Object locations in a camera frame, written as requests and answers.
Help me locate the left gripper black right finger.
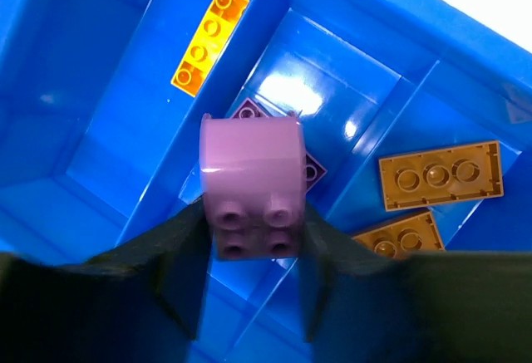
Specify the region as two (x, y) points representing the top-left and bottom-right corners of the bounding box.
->
(298, 207), (531, 362)

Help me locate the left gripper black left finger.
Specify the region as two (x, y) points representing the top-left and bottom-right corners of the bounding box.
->
(1, 201), (211, 362)

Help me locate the orange lego plate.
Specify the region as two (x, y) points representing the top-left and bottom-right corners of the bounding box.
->
(378, 140), (504, 212)
(352, 208), (445, 259)

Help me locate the purple oval lego blue print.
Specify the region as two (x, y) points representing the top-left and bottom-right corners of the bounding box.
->
(199, 114), (307, 260)

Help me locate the purple lego brick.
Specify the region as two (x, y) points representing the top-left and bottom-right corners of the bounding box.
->
(230, 97), (327, 191)

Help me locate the yellow lego brick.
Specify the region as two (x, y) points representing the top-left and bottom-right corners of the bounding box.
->
(171, 0), (249, 97)

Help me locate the blue compartment bin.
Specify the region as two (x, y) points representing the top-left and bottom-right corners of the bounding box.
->
(1, 0), (531, 362)

